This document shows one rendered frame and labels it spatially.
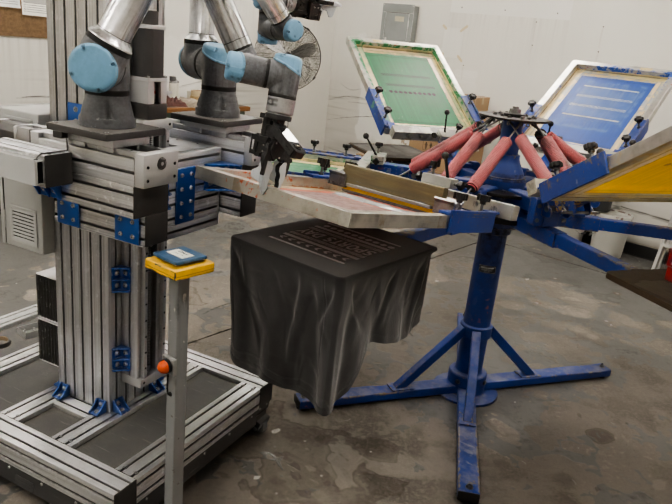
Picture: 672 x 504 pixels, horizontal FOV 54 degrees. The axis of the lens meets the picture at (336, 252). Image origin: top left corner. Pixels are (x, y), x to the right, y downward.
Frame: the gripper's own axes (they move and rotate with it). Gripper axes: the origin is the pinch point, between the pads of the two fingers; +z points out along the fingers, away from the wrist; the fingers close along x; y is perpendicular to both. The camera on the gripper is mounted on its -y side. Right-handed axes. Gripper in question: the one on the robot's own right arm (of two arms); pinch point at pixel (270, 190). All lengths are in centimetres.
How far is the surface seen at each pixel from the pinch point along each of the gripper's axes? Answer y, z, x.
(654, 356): -55, 71, -279
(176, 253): 12.7, 20.6, 17.6
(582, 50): 99, -124, -456
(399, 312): -21, 32, -44
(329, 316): -19.2, 30.2, -11.4
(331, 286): -19.1, 21.6, -9.7
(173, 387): 11, 59, 13
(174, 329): 11.1, 41.6, 15.5
